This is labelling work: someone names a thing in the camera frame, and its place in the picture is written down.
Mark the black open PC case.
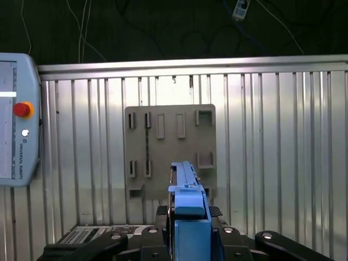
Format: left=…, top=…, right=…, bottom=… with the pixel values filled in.
left=58, top=225, right=153, bottom=245

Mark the pale blue teach pendant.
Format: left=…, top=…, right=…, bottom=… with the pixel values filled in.
left=0, top=52, right=41, bottom=188

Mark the RAM stick on rack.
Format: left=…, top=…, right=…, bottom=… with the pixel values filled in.
left=145, top=113, right=152, bottom=175

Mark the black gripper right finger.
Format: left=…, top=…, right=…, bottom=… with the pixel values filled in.
left=208, top=205, right=337, bottom=261

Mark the grey parts rack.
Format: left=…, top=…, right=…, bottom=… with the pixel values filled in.
left=124, top=104, right=218, bottom=203

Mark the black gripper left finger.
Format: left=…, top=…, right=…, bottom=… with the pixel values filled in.
left=36, top=205, right=175, bottom=261

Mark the hard disk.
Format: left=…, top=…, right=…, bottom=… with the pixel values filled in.
left=167, top=160, right=213, bottom=261

